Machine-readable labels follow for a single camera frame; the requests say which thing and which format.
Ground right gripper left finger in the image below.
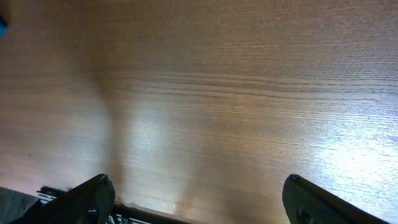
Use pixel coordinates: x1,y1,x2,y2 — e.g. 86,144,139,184
11,174,116,224

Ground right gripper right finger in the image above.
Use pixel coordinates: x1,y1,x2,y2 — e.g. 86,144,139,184
282,174,387,224

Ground blue denim jeans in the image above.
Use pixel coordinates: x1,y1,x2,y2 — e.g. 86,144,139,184
0,16,7,37

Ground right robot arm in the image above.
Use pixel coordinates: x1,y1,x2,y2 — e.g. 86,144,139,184
1,174,383,224

